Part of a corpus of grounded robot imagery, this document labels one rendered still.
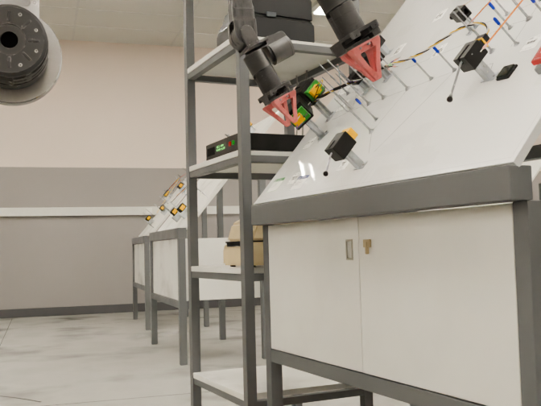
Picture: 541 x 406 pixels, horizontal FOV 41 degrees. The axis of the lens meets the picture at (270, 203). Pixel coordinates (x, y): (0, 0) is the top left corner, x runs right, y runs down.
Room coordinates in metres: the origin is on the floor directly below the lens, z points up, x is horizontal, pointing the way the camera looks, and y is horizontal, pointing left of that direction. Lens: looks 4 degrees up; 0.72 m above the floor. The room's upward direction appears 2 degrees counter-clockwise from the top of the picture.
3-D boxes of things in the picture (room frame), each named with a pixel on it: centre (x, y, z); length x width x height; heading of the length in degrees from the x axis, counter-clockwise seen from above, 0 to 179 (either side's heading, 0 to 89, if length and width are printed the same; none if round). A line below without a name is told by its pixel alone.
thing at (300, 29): (2.68, 0.00, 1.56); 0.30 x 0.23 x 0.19; 117
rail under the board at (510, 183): (1.87, -0.21, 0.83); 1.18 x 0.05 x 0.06; 25
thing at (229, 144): (2.72, 0.03, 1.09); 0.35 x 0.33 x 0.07; 25
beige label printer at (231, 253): (2.68, 0.00, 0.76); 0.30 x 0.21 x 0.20; 119
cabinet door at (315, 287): (2.13, -0.11, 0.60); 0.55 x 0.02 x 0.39; 25
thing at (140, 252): (7.45, 1.00, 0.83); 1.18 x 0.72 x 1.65; 16
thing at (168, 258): (5.33, 0.44, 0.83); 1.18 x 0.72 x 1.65; 18
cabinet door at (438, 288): (1.63, -0.34, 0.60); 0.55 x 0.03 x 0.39; 25
